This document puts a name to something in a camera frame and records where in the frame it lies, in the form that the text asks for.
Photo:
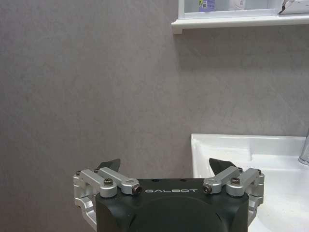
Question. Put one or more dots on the purple labelled bottle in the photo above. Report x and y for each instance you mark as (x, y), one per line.
(206, 5)

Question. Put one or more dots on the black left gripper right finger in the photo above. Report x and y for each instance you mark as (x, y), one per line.
(235, 180)

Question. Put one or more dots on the white round container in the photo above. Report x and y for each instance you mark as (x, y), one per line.
(237, 4)

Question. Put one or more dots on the chrome faucet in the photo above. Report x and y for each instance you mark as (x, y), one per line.
(304, 147)

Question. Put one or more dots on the white box with dark print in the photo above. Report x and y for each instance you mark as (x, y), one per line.
(293, 6)

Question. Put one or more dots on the white ceramic washbasin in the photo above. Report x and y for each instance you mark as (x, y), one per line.
(270, 174)

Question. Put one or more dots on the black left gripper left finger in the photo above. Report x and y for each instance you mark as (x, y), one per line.
(96, 180)

